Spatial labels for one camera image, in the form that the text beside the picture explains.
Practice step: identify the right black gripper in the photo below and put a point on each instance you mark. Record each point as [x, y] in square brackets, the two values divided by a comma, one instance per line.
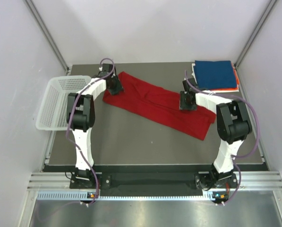
[183, 106]

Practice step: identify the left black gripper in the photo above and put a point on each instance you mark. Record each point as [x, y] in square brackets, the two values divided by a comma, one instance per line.
[118, 87]

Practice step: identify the red t-shirt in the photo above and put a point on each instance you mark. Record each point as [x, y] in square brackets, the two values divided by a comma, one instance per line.
[160, 105]

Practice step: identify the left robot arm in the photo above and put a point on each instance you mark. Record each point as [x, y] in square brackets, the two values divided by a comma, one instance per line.
[81, 119]

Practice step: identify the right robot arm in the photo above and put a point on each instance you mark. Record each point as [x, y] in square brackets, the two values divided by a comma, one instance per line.
[233, 127]

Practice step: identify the folded blue t-shirt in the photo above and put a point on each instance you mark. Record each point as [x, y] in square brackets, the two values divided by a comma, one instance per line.
[214, 74]

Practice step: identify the folded white t-shirt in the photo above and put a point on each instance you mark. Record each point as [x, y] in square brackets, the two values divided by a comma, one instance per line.
[193, 71]

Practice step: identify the folded orange t-shirt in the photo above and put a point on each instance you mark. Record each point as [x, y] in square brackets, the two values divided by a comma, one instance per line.
[235, 89]

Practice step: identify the white plastic basket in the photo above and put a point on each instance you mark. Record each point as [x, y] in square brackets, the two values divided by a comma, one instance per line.
[52, 115]

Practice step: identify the left aluminium frame post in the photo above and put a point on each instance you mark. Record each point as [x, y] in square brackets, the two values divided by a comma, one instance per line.
[46, 33]

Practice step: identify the aluminium frame post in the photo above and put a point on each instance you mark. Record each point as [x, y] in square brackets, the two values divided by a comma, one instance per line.
[46, 33]
[254, 34]

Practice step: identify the right aluminium frame post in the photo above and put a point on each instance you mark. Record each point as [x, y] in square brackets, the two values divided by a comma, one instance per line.
[254, 34]

